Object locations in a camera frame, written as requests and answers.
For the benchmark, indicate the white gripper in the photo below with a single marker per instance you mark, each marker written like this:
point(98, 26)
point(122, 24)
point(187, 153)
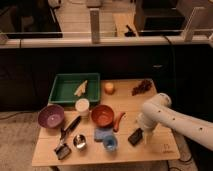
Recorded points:
point(147, 136)

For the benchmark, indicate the black eraser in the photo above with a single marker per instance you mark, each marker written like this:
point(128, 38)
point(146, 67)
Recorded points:
point(135, 137)

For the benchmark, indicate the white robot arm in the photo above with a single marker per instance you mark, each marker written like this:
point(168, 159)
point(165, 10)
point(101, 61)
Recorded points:
point(157, 109)

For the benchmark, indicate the orange bowl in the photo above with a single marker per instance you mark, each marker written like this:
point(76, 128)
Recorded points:
point(102, 115)

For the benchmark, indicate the purple bowl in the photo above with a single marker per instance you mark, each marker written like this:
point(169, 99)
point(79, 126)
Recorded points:
point(51, 116)

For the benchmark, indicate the red sausage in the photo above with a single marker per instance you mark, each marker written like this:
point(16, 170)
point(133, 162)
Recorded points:
point(117, 122)

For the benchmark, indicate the blue cup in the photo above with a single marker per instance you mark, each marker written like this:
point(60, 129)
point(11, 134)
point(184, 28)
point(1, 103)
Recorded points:
point(110, 143)

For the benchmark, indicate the wooden table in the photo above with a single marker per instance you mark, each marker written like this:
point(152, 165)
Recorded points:
point(162, 145)

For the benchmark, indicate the blue sponge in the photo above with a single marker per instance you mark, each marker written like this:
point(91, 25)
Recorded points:
point(101, 133)

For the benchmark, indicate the bunch of dark grapes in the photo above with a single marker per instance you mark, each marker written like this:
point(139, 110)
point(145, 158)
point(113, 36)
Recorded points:
point(143, 87)

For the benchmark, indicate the orange fruit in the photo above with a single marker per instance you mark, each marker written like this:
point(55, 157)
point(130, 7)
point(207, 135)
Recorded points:
point(109, 88)

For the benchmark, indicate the small metal cup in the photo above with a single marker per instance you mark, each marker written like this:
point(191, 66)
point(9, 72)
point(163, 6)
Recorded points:
point(79, 141)

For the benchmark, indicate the white cup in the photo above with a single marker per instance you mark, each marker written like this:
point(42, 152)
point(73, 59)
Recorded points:
point(82, 106)

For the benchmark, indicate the beige wedge in tray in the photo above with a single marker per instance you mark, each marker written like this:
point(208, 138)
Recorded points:
point(81, 89)

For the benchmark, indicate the green plastic tray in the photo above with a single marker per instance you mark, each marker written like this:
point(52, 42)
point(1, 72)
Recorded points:
point(65, 85)

